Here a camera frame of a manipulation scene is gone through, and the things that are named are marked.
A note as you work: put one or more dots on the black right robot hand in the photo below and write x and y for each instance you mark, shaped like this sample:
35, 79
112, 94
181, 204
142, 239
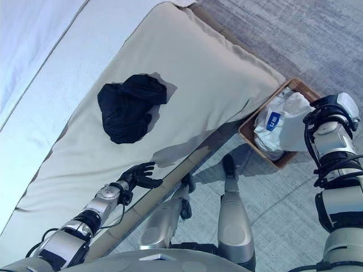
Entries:
344, 105

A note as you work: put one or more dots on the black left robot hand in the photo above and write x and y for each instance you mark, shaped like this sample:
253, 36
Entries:
139, 177

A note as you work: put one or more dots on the plain white garment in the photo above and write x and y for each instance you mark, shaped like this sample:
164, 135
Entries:
295, 124

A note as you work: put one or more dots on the black garment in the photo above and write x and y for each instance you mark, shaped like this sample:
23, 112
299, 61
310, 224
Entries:
127, 107

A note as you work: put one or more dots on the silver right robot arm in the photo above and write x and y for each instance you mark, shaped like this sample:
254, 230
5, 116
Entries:
334, 141

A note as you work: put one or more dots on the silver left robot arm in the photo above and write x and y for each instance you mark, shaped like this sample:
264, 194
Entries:
71, 238

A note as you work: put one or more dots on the brown wicker basket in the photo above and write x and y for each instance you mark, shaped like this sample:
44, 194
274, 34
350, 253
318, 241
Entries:
280, 164

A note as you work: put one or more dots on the bed with beige blanket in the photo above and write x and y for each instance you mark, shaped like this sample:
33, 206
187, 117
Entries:
198, 85

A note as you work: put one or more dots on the robot legs and torso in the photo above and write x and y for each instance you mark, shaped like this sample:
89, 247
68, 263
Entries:
141, 215

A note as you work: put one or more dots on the silver left robot leg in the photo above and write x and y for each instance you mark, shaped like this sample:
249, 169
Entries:
158, 226

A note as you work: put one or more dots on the silver robot leg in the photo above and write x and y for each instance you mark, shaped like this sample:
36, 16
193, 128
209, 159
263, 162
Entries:
158, 226
232, 226

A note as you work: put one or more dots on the white crumpled garment blue label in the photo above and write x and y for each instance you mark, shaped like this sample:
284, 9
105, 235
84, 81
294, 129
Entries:
266, 136

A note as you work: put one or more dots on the grey area rug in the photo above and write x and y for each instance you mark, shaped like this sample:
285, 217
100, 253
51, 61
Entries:
283, 42

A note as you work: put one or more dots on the silver right robot leg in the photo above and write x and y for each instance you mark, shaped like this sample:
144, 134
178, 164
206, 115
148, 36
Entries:
232, 226

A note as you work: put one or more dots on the white duvet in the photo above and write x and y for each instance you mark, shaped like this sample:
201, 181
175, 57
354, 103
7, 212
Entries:
34, 42

